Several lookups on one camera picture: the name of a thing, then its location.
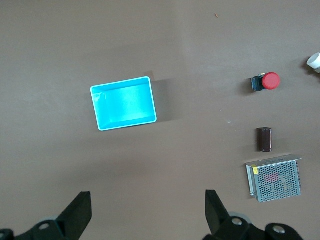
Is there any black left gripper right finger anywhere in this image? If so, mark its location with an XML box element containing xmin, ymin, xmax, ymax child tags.
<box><xmin>202</xmin><ymin>189</ymin><xmax>252</xmax><ymax>240</ymax></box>

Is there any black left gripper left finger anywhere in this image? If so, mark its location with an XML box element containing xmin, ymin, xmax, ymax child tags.
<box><xmin>14</xmin><ymin>190</ymin><xmax>93</xmax><ymax>240</ymax></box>

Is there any red push button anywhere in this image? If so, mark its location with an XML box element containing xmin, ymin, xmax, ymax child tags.
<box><xmin>250</xmin><ymin>71</ymin><xmax>282</xmax><ymax>93</ymax></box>

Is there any metal mesh power supply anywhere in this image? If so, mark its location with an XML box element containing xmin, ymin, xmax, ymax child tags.
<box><xmin>244</xmin><ymin>153</ymin><xmax>303</xmax><ymax>204</ymax></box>

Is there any dark brown cylindrical capacitor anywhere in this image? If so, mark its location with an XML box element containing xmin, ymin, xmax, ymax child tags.
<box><xmin>255</xmin><ymin>127</ymin><xmax>274</xmax><ymax>153</ymax></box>

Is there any cyan plastic bin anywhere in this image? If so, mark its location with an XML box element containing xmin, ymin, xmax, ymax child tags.
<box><xmin>89</xmin><ymin>75</ymin><xmax>158</xmax><ymax>132</ymax></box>

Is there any metal valve with white ends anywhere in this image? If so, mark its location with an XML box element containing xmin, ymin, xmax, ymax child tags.
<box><xmin>306</xmin><ymin>52</ymin><xmax>320</xmax><ymax>74</ymax></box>

